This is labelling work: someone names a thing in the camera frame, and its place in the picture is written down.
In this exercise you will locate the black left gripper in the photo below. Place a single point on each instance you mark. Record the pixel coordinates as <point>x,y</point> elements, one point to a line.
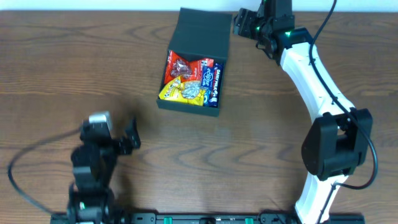
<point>116,145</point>

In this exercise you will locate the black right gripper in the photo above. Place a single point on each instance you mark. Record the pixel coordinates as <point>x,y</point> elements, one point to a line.
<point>249,26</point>

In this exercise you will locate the dark green box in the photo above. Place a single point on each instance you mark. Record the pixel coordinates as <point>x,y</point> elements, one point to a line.
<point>198,35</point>

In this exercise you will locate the purple Dairy Milk bar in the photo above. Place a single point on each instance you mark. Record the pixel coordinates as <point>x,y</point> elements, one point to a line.
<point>215,93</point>

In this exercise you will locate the blue Eclipse mint box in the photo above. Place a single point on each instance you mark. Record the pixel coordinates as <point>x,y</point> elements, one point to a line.
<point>207,78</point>

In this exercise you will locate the yellow Hacks candy bag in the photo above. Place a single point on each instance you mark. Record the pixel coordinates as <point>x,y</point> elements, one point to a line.
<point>189,92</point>

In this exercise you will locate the red Hacks candy bag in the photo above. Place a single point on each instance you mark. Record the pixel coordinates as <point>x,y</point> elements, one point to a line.
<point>187,71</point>

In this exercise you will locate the blue Oreo cookie pack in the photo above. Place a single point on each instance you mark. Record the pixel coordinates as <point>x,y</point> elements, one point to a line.
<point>206,97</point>

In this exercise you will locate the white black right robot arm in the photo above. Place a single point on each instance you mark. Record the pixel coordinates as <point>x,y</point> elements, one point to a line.
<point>339,137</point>

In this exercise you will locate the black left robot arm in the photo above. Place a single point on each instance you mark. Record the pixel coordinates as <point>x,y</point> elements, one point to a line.
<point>90,198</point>

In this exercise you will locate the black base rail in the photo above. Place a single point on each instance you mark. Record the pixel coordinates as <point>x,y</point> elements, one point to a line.
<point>264,218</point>

